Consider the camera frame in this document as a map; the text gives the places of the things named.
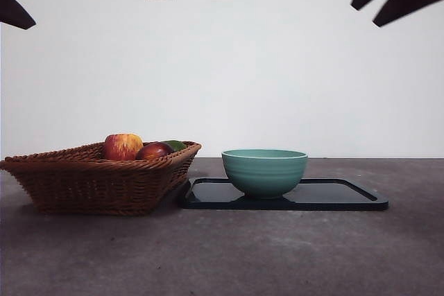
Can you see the dark red plum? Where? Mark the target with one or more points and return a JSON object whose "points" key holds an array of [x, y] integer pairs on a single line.
{"points": [[154, 151]]}

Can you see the brown wicker basket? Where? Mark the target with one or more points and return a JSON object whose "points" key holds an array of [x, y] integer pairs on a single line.
{"points": [[90, 185]]}

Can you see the red yellow apple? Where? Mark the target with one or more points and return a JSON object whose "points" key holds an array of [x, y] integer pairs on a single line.
{"points": [[121, 147]]}

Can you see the dark rectangular tray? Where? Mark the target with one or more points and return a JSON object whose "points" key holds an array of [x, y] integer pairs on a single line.
{"points": [[329, 199]]}

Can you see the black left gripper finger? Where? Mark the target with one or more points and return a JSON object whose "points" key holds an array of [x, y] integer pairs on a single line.
{"points": [[12, 11]]}

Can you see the teal ribbed bowl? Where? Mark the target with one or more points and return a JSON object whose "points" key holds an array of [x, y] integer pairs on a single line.
{"points": [[265, 174]]}

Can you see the green fruit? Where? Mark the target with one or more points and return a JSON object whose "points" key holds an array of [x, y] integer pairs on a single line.
{"points": [[177, 145]]}

